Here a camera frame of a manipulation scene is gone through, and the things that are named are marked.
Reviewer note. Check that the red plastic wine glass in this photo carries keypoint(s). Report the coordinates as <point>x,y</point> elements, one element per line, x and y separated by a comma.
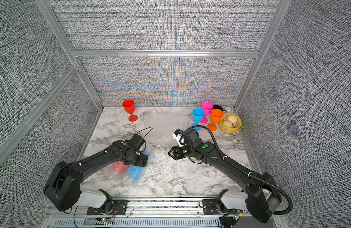
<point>129,107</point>

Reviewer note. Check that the wrapped red wine glass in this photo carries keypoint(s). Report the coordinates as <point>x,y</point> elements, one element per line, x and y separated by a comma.
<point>117,170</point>

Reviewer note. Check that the yellow bowl with buns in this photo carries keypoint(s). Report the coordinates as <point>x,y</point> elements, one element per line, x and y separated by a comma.
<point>230,123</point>

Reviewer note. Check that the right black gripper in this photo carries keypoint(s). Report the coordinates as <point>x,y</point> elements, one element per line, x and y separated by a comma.
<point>177,151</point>

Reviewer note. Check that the aluminium front rail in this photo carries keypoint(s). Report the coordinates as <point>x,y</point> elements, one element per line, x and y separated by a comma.
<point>147,206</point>

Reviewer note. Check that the black mug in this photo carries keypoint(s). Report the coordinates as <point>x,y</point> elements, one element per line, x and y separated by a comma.
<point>219,108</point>

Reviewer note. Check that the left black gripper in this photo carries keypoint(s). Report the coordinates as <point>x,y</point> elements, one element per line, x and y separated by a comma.
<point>143,161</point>

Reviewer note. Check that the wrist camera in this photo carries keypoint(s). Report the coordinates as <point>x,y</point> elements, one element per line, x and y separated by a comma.
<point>186,137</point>
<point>138,143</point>

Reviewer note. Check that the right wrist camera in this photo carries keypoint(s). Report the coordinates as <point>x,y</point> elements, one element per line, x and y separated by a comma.
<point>186,137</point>

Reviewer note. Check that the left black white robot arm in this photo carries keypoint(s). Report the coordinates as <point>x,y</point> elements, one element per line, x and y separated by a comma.
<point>63,187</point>

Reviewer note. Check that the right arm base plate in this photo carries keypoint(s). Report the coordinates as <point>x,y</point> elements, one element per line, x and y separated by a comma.
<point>215,207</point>

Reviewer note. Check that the clear bubble wrap sheet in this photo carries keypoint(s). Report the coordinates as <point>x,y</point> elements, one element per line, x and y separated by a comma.
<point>165,123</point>

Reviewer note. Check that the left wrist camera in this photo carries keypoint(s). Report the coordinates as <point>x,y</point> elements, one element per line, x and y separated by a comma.
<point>138,143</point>

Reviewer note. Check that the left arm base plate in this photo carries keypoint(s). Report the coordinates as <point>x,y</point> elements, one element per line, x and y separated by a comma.
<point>111,207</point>

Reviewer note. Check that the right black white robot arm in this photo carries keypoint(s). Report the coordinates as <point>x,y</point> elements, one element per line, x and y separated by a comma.
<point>263,198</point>

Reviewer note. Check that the orange wine glass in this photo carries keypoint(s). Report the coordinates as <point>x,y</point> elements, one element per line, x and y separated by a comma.
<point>215,117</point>

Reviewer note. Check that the blue wine glass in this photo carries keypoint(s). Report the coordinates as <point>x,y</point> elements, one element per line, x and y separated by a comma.
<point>197,116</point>
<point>134,174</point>

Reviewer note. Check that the pink plastic wine glass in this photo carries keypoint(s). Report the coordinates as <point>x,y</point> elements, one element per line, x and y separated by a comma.
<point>207,107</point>

